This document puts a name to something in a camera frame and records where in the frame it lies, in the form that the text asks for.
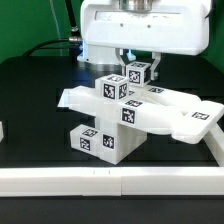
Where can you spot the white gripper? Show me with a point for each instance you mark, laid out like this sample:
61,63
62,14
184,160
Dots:
171,26

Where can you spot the white tagged cube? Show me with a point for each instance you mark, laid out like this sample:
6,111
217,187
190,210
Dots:
138,73
113,87

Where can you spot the white chair seat part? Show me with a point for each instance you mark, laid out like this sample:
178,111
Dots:
117,141

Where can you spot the white chair back frame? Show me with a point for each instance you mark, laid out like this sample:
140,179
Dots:
189,127

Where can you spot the white base tag plate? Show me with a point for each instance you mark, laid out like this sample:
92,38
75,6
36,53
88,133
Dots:
69,99

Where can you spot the white right obstacle bar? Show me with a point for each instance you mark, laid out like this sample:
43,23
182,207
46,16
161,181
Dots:
215,142

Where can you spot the white front obstacle bar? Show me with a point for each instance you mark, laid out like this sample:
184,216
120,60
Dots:
83,181

